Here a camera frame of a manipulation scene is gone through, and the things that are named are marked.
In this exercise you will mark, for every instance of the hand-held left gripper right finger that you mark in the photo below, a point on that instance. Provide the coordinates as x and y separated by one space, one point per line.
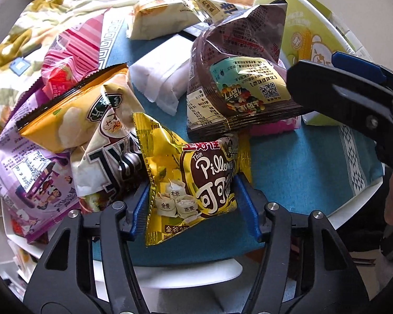
247 202

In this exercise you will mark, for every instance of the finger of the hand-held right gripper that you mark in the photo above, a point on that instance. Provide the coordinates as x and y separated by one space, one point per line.
357 67
330 85

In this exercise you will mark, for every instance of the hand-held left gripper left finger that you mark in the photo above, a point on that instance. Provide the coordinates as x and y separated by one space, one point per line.
140 210

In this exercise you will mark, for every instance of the green cardboard box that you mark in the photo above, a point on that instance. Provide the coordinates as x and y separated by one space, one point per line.
311 32

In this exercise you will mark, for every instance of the yellow and brown snack packet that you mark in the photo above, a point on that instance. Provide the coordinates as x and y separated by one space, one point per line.
196 176

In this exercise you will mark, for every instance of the cream packet with dark letters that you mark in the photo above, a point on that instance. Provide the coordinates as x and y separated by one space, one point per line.
104 157

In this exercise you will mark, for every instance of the brown candy snack packet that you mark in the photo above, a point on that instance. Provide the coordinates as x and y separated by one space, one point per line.
235 81

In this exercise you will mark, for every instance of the purple snack packet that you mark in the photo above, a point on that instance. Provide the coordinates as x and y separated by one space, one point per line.
29 176

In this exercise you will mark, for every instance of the yellow-orange chip packet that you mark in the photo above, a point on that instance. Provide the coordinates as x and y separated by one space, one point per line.
68 117

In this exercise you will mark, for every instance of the pink striped snack packet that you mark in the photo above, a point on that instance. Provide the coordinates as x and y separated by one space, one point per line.
75 49

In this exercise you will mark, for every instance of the orange fries snack packet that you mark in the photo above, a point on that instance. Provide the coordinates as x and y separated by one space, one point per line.
160 16

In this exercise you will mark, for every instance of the blue tablecloth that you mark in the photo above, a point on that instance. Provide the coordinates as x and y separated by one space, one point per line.
298 170

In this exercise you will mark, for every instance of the magenta snack packet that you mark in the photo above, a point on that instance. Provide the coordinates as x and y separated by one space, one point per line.
275 127

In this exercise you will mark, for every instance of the floral blanket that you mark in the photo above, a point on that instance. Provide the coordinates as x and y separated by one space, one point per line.
29 23

